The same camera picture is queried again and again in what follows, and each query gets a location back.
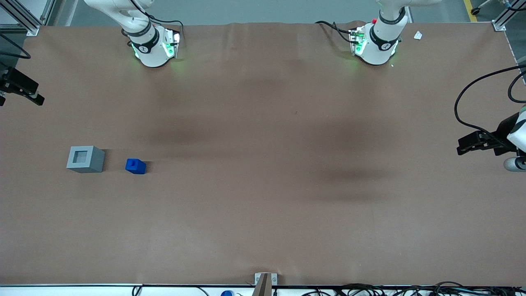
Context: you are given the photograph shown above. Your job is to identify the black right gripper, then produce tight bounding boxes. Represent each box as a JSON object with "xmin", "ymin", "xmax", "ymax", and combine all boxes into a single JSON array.
[{"xmin": 0, "ymin": 67, "xmax": 45, "ymax": 106}]

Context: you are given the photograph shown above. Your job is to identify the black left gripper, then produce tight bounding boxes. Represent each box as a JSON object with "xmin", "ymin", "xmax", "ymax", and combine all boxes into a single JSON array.
[{"xmin": 457, "ymin": 113, "xmax": 521, "ymax": 156}]

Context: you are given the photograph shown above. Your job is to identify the blue plastic part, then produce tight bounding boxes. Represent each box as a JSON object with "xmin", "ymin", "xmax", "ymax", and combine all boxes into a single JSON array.
[{"xmin": 125, "ymin": 158, "xmax": 147, "ymax": 175}]

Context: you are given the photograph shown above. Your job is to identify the gray square base block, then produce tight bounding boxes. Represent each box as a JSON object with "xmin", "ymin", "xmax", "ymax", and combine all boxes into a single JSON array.
[{"xmin": 67, "ymin": 146, "xmax": 106, "ymax": 173}]

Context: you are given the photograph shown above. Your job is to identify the black caster wheel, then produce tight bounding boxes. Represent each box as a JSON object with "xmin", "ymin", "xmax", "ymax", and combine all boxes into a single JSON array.
[{"xmin": 471, "ymin": 0, "xmax": 494, "ymax": 16}]

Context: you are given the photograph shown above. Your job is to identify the brown table cover sheet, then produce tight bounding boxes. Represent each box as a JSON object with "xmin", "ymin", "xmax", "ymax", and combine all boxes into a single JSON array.
[{"xmin": 0, "ymin": 21, "xmax": 526, "ymax": 286}]

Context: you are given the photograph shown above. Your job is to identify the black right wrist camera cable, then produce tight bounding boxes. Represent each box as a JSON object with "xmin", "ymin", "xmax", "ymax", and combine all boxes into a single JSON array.
[{"xmin": 0, "ymin": 34, "xmax": 32, "ymax": 59}]

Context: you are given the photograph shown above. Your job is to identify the long black looping cable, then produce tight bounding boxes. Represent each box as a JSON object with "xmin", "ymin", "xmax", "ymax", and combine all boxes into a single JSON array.
[{"xmin": 454, "ymin": 65, "xmax": 526, "ymax": 142}]

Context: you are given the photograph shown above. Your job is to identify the aluminium frame post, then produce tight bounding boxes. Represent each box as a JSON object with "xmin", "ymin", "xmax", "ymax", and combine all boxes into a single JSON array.
[
  {"xmin": 492, "ymin": 0, "xmax": 526, "ymax": 32},
  {"xmin": 0, "ymin": 0, "xmax": 66, "ymax": 37}
]

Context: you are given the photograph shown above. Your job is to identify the short black looping cable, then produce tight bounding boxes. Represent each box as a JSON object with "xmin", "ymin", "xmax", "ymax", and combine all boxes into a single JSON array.
[{"xmin": 508, "ymin": 72, "xmax": 526, "ymax": 104}]

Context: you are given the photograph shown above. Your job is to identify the black right arm base cable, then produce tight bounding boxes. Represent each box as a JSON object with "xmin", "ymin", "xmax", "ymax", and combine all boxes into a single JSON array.
[{"xmin": 129, "ymin": 0, "xmax": 184, "ymax": 42}]

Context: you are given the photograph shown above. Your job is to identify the black arm base cable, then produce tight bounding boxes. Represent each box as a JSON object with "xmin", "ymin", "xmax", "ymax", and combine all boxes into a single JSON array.
[
  {"xmin": 129, "ymin": 0, "xmax": 184, "ymax": 42},
  {"xmin": 315, "ymin": 21, "xmax": 355, "ymax": 44}
]

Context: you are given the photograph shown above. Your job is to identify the black cable bundle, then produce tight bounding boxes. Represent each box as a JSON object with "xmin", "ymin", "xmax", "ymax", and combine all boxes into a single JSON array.
[{"xmin": 300, "ymin": 282, "xmax": 526, "ymax": 296}]

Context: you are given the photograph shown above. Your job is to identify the black left arm base cable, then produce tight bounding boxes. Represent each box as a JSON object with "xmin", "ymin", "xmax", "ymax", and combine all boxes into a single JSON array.
[{"xmin": 315, "ymin": 21, "xmax": 355, "ymax": 44}]

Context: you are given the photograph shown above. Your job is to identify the metal mounting bracket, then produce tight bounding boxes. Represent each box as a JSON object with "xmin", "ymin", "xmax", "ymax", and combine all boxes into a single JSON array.
[{"xmin": 254, "ymin": 273, "xmax": 278, "ymax": 286}]

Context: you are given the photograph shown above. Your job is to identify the brown camera mount bar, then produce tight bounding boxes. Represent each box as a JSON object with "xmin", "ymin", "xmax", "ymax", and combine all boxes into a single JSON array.
[{"xmin": 251, "ymin": 273, "xmax": 272, "ymax": 296}]

